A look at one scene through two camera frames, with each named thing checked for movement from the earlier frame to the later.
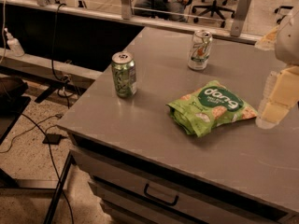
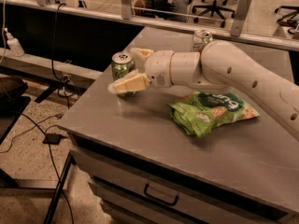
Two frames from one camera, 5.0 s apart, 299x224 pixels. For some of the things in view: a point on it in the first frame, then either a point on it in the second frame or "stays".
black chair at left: (13, 100) stays
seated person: (167, 2) stays
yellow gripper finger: (281, 94) → (134, 80)
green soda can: (124, 74) stays
